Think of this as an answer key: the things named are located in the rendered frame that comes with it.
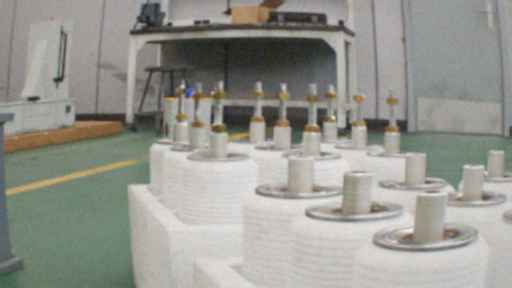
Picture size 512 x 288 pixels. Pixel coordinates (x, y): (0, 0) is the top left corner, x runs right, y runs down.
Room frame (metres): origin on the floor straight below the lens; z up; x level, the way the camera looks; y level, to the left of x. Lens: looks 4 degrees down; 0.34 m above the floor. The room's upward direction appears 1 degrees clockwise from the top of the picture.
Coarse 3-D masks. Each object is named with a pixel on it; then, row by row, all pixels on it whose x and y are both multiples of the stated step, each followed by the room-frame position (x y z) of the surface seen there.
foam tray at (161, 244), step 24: (144, 192) 1.14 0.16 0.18; (144, 216) 1.04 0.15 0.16; (168, 216) 0.94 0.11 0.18; (144, 240) 1.05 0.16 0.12; (168, 240) 0.85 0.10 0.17; (192, 240) 0.86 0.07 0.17; (216, 240) 0.87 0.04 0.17; (240, 240) 0.87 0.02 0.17; (144, 264) 1.07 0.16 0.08; (168, 264) 0.86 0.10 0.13; (192, 264) 0.86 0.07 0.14
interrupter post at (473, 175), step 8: (464, 168) 0.58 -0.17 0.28; (472, 168) 0.57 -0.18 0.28; (480, 168) 0.57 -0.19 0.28; (464, 176) 0.58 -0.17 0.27; (472, 176) 0.57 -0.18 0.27; (480, 176) 0.57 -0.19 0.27; (464, 184) 0.58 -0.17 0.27; (472, 184) 0.57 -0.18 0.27; (480, 184) 0.57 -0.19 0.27; (464, 192) 0.58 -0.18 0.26; (472, 192) 0.57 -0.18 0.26; (480, 192) 0.57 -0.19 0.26; (464, 200) 0.58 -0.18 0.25; (472, 200) 0.57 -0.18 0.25
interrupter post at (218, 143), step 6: (222, 132) 0.95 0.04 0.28; (210, 138) 0.94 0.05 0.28; (216, 138) 0.93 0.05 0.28; (222, 138) 0.94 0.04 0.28; (210, 144) 0.94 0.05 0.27; (216, 144) 0.93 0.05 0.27; (222, 144) 0.94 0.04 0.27; (210, 150) 0.94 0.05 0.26; (216, 150) 0.93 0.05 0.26; (222, 150) 0.94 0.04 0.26; (210, 156) 0.94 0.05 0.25; (216, 156) 0.93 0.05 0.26; (222, 156) 0.94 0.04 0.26
